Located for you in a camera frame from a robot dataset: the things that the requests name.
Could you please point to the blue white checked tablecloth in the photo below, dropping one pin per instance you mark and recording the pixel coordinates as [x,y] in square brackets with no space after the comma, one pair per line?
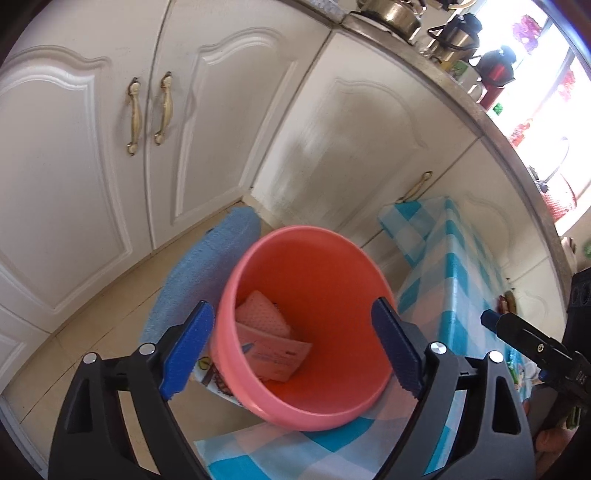
[461,277]

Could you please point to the cartoon printed cloth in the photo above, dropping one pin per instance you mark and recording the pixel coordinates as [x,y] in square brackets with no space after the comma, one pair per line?
[210,374]

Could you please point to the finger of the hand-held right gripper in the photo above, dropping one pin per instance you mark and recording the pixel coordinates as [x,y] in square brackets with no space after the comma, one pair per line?
[531,341]

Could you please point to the pink plastic bucket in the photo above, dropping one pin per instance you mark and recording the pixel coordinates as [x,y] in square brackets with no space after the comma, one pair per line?
[332,295]

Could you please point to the blue cloth mat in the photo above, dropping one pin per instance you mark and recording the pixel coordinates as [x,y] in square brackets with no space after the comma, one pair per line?
[203,258]

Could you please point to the white foam fruit net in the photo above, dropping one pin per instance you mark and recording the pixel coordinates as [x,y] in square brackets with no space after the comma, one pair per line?
[263,311]

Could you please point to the red snack wrapper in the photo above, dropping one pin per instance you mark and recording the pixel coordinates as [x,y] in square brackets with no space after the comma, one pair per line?
[504,304]

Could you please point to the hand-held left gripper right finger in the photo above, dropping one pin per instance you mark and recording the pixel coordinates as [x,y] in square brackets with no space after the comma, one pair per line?
[397,350]

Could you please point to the steel pot on counter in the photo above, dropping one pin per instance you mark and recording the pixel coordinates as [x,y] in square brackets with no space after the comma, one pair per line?
[392,16]

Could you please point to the black red kettle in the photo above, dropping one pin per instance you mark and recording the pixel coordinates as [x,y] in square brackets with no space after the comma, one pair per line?
[496,67]

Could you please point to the red patterned basket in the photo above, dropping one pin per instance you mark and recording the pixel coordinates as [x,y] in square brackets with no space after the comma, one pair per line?
[558,198]

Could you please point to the white kitchen cabinet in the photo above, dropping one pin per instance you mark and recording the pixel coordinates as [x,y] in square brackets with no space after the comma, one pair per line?
[69,184]

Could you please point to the person's right hand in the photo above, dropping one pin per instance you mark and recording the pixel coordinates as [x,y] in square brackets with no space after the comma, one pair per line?
[551,443]

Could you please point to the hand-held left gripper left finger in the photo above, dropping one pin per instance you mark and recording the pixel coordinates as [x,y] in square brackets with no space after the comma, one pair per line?
[189,355]

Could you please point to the grey paper pouch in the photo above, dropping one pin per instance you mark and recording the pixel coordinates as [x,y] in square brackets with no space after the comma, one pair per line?
[272,355]

